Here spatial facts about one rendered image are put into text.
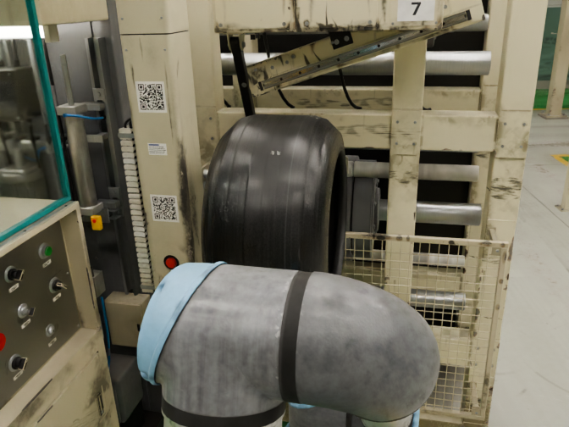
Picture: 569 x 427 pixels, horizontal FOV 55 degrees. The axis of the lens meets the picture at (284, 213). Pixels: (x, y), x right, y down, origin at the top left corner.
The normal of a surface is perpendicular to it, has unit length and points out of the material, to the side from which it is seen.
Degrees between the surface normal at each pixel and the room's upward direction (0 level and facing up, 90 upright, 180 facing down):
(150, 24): 90
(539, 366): 0
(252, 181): 49
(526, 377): 0
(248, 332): 56
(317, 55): 90
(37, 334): 90
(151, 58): 90
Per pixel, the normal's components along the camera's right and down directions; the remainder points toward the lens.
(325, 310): 0.06, -0.53
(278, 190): -0.19, -0.26
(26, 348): 0.97, 0.06
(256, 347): -0.22, -0.04
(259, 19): -0.22, 0.37
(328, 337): 0.09, -0.16
